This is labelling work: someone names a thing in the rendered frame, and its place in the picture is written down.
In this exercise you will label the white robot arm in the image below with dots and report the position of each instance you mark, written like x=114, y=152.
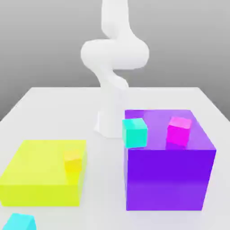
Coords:
x=115, y=53

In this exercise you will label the small turquoise cube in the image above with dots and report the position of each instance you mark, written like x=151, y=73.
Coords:
x=135, y=133

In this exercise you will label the small cyan cube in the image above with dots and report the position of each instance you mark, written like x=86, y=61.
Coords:
x=18, y=222

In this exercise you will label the large yellow-green box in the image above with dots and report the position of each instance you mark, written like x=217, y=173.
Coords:
x=36, y=176

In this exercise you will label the small magenta cube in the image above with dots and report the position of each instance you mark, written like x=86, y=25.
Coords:
x=177, y=133

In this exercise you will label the large purple box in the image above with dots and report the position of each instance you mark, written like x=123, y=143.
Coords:
x=168, y=177

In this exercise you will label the small yellow cube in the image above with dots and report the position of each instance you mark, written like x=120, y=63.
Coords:
x=72, y=161

